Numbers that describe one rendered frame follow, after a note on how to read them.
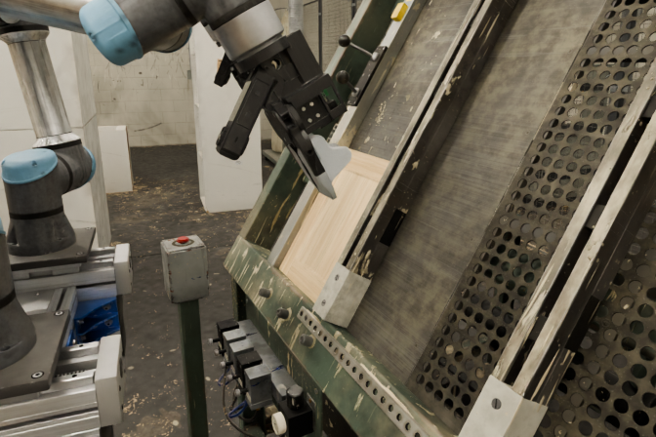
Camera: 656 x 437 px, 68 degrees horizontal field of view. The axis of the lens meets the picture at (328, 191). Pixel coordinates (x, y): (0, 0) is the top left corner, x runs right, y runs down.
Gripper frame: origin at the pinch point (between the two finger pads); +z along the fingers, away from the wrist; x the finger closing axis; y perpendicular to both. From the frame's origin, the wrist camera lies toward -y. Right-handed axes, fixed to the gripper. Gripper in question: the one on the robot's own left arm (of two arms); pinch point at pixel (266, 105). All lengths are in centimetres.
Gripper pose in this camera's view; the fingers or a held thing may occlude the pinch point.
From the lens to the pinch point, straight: 133.2
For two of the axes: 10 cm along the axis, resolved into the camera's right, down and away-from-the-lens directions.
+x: 2.5, -5.6, 7.9
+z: 5.1, 7.7, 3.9
